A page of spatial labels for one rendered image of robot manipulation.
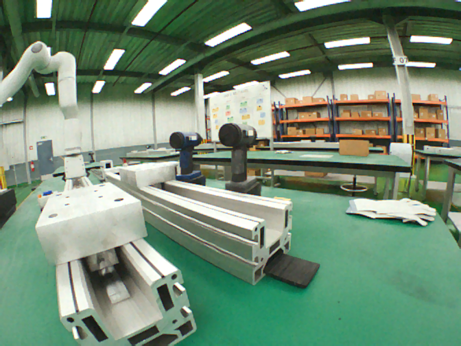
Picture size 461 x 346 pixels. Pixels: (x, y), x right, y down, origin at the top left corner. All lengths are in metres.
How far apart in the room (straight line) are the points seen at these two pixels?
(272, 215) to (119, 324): 0.23
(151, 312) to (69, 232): 0.10
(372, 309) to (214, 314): 0.18
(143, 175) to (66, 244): 0.31
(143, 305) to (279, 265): 0.18
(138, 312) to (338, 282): 0.23
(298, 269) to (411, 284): 0.16
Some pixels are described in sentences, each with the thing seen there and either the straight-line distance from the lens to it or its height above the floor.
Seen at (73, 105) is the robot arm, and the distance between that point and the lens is 0.98.
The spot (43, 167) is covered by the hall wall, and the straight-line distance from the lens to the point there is 11.96.
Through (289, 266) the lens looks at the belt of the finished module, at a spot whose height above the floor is 0.79.
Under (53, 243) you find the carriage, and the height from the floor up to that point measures 0.89.
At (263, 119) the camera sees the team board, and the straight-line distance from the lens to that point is 3.31.
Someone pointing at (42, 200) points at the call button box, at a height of 0.83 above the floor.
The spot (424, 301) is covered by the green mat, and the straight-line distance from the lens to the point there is 0.29.
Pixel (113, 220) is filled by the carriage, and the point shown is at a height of 0.89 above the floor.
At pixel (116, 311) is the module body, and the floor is 0.82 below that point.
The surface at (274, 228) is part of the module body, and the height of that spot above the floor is 0.83.
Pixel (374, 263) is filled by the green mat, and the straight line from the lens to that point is 0.32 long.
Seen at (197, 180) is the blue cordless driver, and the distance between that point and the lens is 0.70.
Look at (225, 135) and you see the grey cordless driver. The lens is 0.46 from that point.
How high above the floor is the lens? 0.96
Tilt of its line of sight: 10 degrees down
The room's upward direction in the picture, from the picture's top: 3 degrees counter-clockwise
